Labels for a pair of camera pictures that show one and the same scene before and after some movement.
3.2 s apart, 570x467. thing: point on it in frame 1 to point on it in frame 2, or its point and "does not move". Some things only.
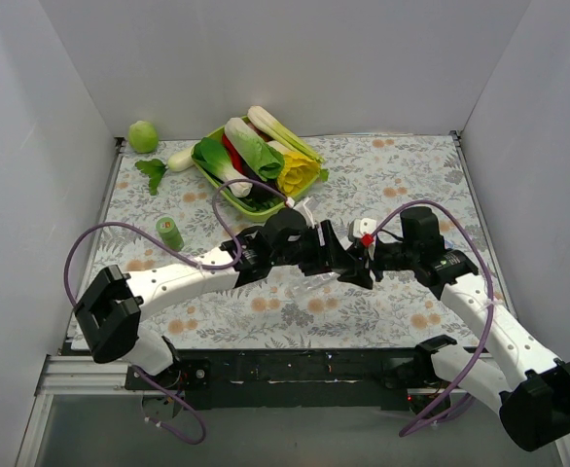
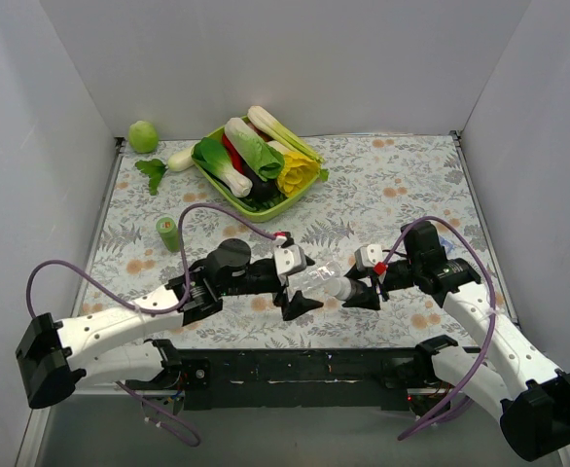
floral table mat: (160, 213) does not move
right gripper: (377, 258) to (379, 283)
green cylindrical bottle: (169, 233) does not move
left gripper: (325, 250) to (280, 285)
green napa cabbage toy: (267, 161) does not move
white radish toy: (155, 168) does not move
